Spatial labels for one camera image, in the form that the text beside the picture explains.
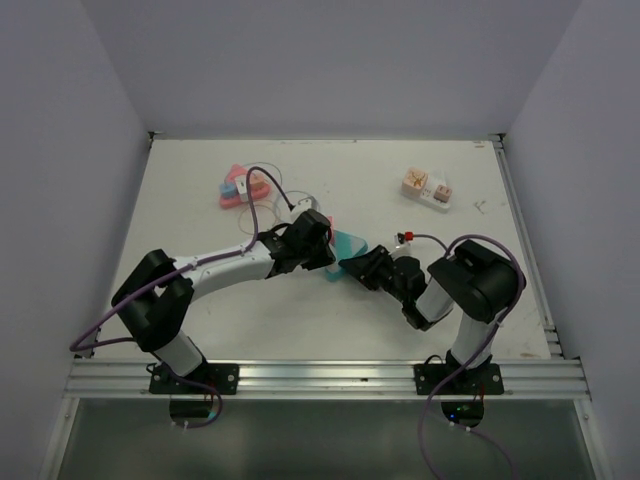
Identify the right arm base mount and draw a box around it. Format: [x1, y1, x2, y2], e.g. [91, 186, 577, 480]
[413, 353, 502, 397]

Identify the aluminium front rail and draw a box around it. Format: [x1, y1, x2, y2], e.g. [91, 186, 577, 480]
[64, 359, 590, 400]

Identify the beige cube socket adapter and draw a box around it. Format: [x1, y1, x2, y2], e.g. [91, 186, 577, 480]
[401, 167, 429, 197]

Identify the teal triangular power strip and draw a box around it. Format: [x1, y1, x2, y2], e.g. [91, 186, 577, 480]
[325, 230, 368, 282]

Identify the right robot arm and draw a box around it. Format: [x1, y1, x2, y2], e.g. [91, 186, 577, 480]
[339, 236, 526, 393]

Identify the pink triangular power strip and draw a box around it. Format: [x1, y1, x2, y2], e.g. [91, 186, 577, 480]
[219, 164, 271, 210]

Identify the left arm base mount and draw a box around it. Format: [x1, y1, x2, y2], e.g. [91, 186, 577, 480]
[146, 363, 240, 395]

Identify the white triangular power strip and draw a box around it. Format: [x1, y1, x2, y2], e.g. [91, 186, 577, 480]
[401, 172, 452, 213]

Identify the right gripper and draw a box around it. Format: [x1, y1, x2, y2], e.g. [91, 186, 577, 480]
[339, 244, 408, 304]

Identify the white charger plug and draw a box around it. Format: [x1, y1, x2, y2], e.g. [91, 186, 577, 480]
[234, 175, 251, 203]

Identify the blue charging cable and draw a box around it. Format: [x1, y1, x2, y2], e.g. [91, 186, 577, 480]
[243, 161, 321, 231]

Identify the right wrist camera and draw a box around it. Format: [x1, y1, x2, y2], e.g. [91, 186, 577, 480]
[394, 231, 414, 250]

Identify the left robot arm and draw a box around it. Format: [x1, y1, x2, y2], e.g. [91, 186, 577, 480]
[112, 209, 335, 393]

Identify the orange plug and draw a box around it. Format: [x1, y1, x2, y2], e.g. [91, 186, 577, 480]
[249, 172, 266, 190]

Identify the blue plug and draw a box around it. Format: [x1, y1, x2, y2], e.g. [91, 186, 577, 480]
[219, 181, 238, 198]

